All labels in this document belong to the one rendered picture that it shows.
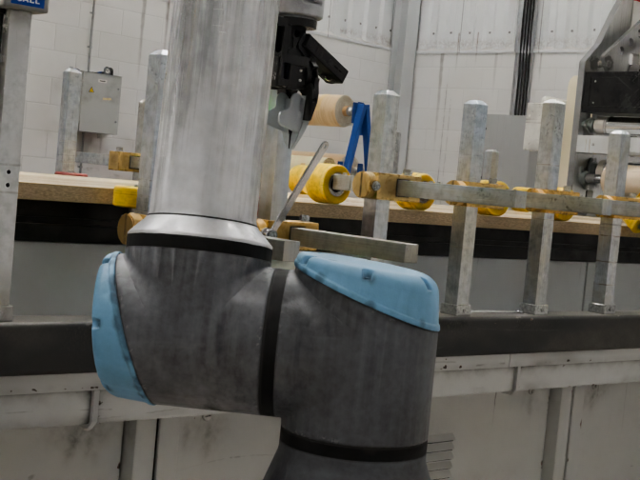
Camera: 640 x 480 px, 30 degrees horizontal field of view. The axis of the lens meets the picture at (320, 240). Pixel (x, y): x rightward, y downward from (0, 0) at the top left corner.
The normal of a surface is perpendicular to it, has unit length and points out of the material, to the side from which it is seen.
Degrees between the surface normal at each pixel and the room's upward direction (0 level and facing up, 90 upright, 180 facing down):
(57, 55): 90
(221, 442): 90
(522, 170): 90
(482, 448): 90
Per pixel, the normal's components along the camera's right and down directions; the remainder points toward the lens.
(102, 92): 0.72, 0.11
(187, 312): 0.01, -0.12
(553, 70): -0.69, -0.03
